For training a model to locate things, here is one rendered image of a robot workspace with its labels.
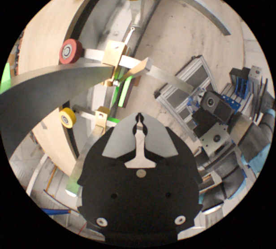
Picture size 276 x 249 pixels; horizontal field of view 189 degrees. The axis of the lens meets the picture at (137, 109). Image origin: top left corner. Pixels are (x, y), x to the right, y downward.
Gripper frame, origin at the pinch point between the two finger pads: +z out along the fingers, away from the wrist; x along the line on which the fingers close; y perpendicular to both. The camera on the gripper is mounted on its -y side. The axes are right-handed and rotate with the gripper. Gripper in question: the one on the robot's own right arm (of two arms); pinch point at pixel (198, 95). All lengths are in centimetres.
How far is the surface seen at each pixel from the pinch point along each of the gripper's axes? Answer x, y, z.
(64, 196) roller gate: -800, -306, -169
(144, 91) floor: -27, -8, 83
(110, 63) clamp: -1.6, -33.8, -4.6
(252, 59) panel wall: 188, 208, 51
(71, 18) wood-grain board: 12, -53, -8
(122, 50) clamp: 2.6, -31.9, -4.6
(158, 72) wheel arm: 0.3, -20.5, -3.6
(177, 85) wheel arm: -0.8, -13.4, -3.6
